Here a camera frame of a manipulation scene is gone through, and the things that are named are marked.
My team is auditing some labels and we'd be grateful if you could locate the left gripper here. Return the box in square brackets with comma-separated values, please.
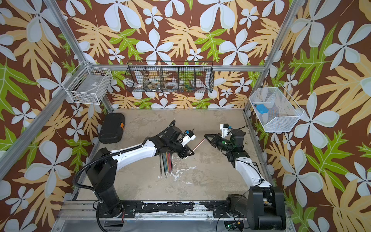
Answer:
[168, 142, 196, 159]

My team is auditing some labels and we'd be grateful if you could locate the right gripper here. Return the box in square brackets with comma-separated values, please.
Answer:
[205, 134, 235, 153]

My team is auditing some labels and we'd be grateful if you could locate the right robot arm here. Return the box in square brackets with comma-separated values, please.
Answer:
[204, 129, 287, 231]

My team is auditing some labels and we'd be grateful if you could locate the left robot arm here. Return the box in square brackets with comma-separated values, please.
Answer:
[72, 121, 196, 218]

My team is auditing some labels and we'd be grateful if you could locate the bundle of coloured pencils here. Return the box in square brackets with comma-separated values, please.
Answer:
[159, 152, 174, 178]

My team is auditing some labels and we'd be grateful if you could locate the blue object in basket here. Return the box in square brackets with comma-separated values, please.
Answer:
[255, 104, 269, 114]

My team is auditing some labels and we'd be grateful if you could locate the black plastic tool case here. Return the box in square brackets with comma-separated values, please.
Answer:
[98, 113, 125, 144]

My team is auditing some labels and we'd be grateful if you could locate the white mesh corner basket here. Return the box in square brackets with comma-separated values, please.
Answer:
[249, 85, 304, 133]

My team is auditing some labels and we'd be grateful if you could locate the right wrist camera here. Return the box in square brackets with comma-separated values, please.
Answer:
[220, 123, 232, 138]

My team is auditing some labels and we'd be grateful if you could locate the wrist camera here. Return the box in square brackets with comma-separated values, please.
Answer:
[220, 123, 232, 138]
[181, 130, 196, 147]

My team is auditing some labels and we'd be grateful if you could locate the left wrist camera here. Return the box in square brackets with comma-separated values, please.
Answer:
[181, 130, 196, 147]

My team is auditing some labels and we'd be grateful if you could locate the black wire basket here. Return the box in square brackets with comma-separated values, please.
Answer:
[123, 61, 214, 93]

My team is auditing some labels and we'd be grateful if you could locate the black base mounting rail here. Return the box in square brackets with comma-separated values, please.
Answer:
[97, 200, 256, 218]

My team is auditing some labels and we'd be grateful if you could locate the white wire basket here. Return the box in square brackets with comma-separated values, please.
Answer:
[65, 66, 113, 105]

